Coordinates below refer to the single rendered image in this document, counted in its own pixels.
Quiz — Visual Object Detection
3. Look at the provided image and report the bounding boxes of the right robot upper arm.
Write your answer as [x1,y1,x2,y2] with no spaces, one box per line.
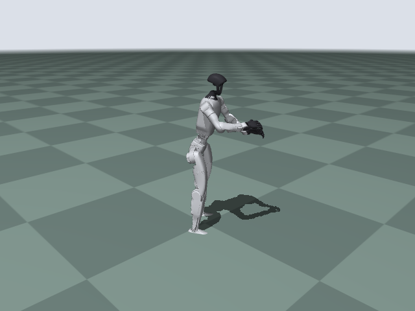
[200,101,225,133]

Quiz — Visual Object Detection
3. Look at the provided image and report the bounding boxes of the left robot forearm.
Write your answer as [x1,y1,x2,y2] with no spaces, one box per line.
[232,116,247,135]

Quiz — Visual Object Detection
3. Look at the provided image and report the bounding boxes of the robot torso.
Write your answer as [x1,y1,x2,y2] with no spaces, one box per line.
[189,96,221,153]

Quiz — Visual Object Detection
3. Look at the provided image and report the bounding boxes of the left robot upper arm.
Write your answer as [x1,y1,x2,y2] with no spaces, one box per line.
[218,96,235,123]

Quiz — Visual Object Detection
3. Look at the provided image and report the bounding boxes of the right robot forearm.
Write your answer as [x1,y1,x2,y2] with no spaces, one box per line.
[219,122,248,133]

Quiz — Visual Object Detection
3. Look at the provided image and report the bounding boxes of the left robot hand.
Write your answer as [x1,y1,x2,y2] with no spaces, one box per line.
[246,128,264,138]

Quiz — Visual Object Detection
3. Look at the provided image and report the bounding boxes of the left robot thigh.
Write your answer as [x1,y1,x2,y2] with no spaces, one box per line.
[194,144,213,188]

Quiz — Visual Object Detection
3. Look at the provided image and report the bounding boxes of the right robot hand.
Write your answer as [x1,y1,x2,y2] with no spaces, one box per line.
[243,119,263,131]

